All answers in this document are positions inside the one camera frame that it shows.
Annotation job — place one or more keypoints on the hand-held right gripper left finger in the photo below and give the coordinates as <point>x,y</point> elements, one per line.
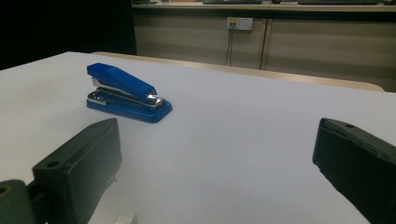
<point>77,165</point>

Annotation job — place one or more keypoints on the white wall socket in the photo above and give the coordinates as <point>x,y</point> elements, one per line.
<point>241,23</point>

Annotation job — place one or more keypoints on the white table cover sheet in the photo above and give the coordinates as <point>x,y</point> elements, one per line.
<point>224,124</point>

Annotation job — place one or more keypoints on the wooden table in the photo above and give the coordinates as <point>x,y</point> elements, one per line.
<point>249,72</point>

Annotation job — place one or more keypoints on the black keyboard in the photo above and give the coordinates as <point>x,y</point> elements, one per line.
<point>232,2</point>
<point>337,2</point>

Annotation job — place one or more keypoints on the blue stapler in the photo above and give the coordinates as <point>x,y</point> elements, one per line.
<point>124,81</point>

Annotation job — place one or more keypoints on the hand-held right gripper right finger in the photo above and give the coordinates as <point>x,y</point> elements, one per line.
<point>358,165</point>

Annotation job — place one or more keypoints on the beige cabinet counter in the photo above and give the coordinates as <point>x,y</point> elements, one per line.
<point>327,43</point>

